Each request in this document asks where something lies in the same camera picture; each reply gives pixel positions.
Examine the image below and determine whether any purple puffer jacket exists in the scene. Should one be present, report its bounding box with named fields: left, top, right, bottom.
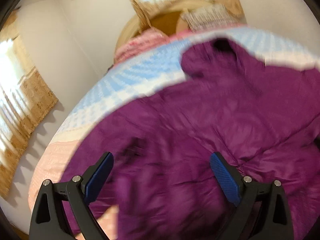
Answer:
left=61, top=38, right=319, bottom=239

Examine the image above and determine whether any beige curtain left window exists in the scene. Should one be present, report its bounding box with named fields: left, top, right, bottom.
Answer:
left=1, top=12, right=58, bottom=198

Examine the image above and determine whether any blue pink dotted bedspread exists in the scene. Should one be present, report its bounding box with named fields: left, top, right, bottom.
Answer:
left=28, top=26, right=320, bottom=240

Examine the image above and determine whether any grey striped pillow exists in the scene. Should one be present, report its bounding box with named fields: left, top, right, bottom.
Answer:
left=181, top=4, right=241, bottom=31

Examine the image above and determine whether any folded pink blanket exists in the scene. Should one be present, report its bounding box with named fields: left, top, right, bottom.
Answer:
left=114, top=28, right=169, bottom=64

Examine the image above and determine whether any beige wooden headboard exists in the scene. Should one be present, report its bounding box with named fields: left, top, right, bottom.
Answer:
left=115, top=0, right=212, bottom=51

